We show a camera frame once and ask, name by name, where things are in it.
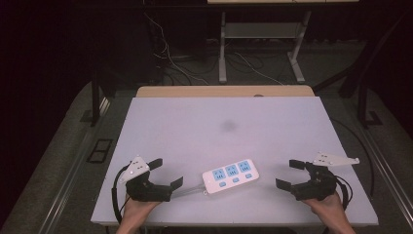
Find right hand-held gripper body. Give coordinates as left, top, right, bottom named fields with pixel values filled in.
left=290, top=151, right=360, bottom=202

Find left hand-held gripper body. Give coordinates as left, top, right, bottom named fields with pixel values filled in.
left=118, top=155, right=173, bottom=203

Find white power strip blue sockets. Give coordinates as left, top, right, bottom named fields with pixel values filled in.
left=202, top=158, right=260, bottom=195

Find person's left hand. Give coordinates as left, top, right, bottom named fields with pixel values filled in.
left=120, top=194, right=162, bottom=226

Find person's right hand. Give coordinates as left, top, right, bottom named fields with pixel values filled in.
left=301, top=193, right=351, bottom=227

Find black stand with foot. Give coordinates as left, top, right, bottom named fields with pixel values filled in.
left=357, top=77, right=385, bottom=130

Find black stand pole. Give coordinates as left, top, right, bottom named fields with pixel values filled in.
left=90, top=69, right=102, bottom=128

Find wooden table board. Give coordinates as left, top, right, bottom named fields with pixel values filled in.
left=135, top=85, right=316, bottom=98

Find grey metal stand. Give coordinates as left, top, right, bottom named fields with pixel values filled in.
left=217, top=11, right=313, bottom=85

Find white power strip cable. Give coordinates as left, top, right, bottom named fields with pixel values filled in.
left=169, top=183, right=207, bottom=200

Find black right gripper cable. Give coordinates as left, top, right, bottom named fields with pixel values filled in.
left=334, top=175, right=354, bottom=211

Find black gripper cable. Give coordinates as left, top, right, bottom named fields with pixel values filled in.
left=111, top=164, right=131, bottom=225
left=334, top=175, right=354, bottom=211

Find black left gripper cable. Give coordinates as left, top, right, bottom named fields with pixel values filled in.
left=111, top=164, right=131, bottom=225

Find black floor frame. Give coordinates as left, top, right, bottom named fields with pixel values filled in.
left=86, top=138, right=114, bottom=165

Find thin black cable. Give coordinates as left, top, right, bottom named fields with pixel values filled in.
left=330, top=117, right=376, bottom=200

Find aluminium floor rail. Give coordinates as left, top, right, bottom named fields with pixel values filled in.
left=358, top=125, right=413, bottom=230
left=38, top=97, right=112, bottom=234

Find white floor cable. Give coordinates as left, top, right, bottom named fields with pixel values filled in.
left=142, top=12, right=210, bottom=87

